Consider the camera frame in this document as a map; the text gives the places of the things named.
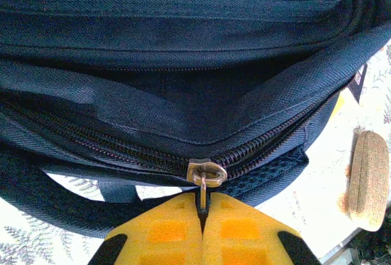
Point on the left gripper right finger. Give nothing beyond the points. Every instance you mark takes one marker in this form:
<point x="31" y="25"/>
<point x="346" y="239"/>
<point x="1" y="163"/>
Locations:
<point x="244" y="237"/>

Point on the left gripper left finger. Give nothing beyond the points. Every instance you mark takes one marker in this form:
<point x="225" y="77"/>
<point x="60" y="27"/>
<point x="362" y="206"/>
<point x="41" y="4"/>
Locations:
<point x="159" y="237"/>

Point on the brown fabric glasses case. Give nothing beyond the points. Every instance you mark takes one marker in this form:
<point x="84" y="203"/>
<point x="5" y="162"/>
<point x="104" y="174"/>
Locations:
<point x="369" y="179"/>

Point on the navy blue backpack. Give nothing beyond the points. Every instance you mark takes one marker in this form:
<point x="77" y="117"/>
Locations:
<point x="183" y="63"/>

